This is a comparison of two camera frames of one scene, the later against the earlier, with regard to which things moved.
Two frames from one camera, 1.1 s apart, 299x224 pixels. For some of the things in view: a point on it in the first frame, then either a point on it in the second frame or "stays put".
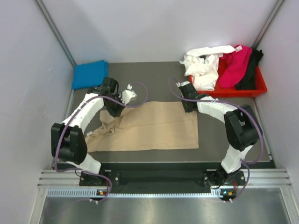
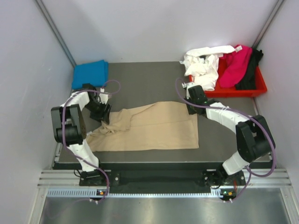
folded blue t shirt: (90, 75) stays put
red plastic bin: (260, 87) stays put
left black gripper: (117, 113) to (103, 115)
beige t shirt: (145, 126) stays put
